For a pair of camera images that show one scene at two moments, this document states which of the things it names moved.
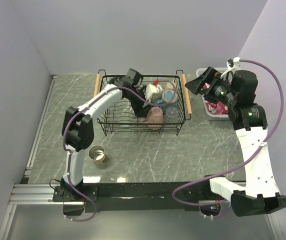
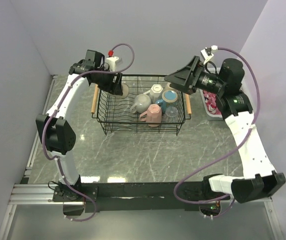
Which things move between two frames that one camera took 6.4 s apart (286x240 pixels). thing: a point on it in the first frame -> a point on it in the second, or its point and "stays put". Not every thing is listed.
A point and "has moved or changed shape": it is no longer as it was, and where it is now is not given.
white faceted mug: [155, 96] stays put
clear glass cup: [171, 114] stays put
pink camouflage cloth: [218, 108] stays put
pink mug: [154, 120] has moved or changed shape
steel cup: [97, 153] has moved or changed shape
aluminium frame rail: [29, 194] stays put
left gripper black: [140, 110] -> [114, 88]
